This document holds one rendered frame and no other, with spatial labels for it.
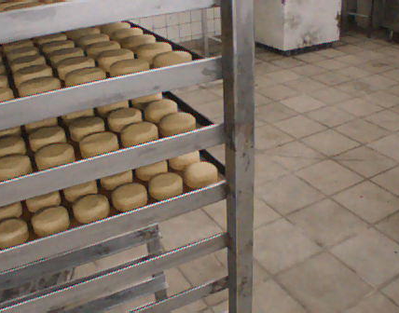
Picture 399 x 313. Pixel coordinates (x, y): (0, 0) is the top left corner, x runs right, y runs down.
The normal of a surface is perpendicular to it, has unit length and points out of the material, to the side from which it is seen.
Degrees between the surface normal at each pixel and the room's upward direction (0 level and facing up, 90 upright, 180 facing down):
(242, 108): 90
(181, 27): 90
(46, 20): 90
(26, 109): 90
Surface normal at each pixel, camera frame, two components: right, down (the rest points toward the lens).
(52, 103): 0.45, 0.41
